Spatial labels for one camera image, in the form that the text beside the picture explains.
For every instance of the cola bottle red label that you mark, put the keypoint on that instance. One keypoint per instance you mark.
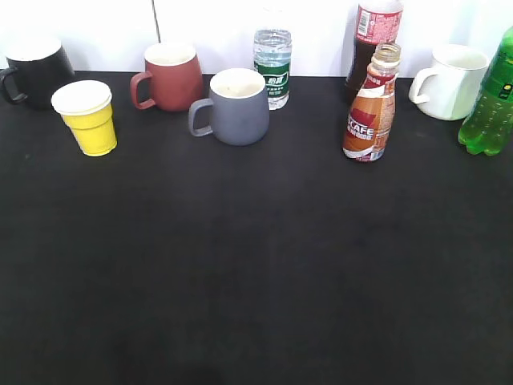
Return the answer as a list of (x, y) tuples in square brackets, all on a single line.
[(376, 22)]

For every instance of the black ceramic mug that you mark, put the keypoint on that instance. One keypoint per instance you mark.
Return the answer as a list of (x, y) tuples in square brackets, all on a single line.
[(37, 67)]

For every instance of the yellow paper cup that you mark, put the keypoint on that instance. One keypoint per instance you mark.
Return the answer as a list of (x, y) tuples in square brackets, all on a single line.
[(85, 107)]

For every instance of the red ceramic mug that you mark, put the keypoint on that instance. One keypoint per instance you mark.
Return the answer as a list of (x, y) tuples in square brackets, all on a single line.
[(174, 75)]

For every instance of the orange coffee drink bottle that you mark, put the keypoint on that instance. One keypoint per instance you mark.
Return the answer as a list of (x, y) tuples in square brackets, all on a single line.
[(372, 111)]

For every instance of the grey ceramic mug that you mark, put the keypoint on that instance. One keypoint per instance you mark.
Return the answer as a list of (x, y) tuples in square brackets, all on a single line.
[(239, 106)]

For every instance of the clear water bottle green label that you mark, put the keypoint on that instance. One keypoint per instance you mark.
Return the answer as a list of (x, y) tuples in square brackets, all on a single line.
[(272, 50)]

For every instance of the green soda bottle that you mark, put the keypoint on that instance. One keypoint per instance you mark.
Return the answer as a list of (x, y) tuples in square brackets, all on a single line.
[(488, 128)]

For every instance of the white ceramic mug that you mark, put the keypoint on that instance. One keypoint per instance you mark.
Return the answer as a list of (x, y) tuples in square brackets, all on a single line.
[(447, 90)]

